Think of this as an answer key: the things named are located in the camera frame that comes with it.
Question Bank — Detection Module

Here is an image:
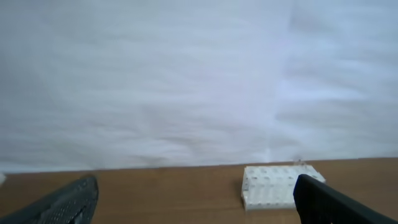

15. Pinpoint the white test tube rack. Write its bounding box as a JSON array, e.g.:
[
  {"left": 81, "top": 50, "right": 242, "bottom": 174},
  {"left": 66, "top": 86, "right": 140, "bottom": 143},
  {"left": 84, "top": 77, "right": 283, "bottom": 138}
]
[{"left": 241, "top": 164, "right": 326, "bottom": 212}]

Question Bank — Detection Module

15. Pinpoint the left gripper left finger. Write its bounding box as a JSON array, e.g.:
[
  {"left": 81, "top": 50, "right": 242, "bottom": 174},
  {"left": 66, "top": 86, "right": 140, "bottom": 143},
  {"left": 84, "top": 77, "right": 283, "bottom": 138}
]
[{"left": 0, "top": 175, "right": 100, "bottom": 224}]

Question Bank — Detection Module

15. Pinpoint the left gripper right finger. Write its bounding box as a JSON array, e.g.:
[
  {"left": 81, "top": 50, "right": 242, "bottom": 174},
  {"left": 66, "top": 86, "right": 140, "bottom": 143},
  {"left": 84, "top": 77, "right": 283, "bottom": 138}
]
[{"left": 293, "top": 174, "right": 398, "bottom": 224}]

